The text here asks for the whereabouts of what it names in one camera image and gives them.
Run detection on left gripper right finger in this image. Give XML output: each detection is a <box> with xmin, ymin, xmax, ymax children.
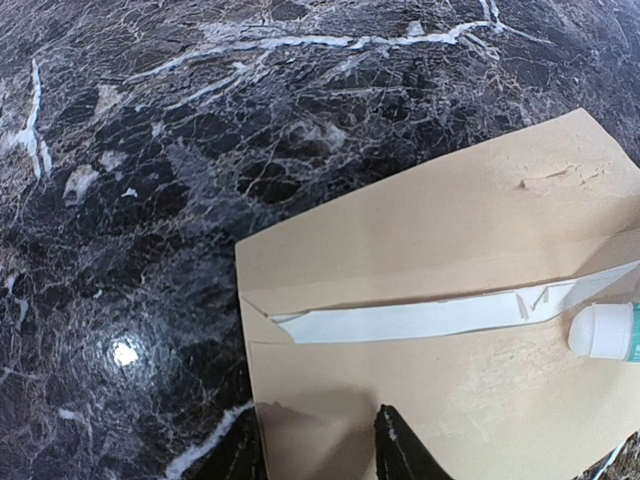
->
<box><xmin>374</xmin><ymin>404</ymin><xmax>452</xmax><ymax>480</ymax></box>

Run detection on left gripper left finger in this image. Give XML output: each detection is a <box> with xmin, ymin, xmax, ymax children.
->
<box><xmin>197</xmin><ymin>406</ymin><xmax>267</xmax><ymax>480</ymax></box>

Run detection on brown paper envelope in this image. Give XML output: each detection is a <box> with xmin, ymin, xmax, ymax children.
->
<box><xmin>235</xmin><ymin>109</ymin><xmax>639</xmax><ymax>479</ymax></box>

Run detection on cream decorated letter paper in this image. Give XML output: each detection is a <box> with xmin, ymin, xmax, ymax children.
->
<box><xmin>270</xmin><ymin>261</ymin><xmax>639</xmax><ymax>344</ymax></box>

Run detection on green white glue stick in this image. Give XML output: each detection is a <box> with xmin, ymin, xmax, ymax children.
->
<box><xmin>568</xmin><ymin>303</ymin><xmax>639</xmax><ymax>363</ymax></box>

